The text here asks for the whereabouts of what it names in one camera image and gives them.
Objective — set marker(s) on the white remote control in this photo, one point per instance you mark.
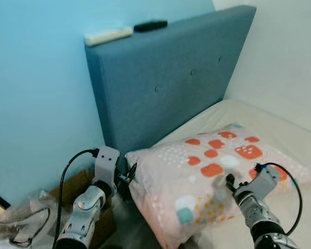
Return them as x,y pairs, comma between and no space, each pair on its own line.
108,36

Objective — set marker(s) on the pink pillow with orange print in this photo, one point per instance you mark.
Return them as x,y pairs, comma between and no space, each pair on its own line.
197,176

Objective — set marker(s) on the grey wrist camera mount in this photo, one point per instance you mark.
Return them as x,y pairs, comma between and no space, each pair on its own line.
264,181
106,163

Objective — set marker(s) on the teal upholstered headboard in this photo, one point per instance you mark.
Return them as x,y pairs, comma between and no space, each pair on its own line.
166,78

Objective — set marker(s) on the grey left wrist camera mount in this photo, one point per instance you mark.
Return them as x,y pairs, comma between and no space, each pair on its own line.
106,163

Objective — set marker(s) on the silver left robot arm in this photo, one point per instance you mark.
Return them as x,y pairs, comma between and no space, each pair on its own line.
85,207

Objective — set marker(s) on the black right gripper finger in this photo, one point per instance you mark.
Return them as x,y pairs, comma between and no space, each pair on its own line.
231,181

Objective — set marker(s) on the black remote control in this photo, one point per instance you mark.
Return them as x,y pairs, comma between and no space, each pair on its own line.
150,26

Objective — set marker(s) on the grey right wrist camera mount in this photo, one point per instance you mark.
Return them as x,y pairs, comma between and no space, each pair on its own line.
264,181

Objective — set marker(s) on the clear crumpled plastic bag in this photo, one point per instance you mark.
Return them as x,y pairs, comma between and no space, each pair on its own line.
20,212

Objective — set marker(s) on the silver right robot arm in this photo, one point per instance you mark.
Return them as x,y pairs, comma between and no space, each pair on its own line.
256,212

